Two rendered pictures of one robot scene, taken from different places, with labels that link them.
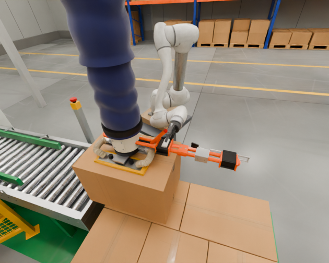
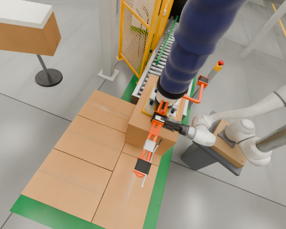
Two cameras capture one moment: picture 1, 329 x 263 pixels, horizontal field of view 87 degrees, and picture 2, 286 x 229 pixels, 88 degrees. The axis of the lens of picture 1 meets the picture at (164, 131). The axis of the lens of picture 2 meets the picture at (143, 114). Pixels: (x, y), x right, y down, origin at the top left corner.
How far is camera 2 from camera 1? 69 cm
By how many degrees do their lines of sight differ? 49
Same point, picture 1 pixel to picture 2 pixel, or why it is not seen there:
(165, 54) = (268, 100)
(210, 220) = (126, 176)
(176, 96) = (249, 145)
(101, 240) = (121, 107)
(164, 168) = (147, 126)
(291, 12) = not seen: outside the picture
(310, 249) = not seen: outside the picture
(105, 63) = (176, 36)
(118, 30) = (194, 24)
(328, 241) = not seen: outside the picture
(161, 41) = (285, 89)
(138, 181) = (137, 108)
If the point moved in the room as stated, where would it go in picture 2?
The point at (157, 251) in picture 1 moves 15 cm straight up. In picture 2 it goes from (111, 137) to (111, 131)
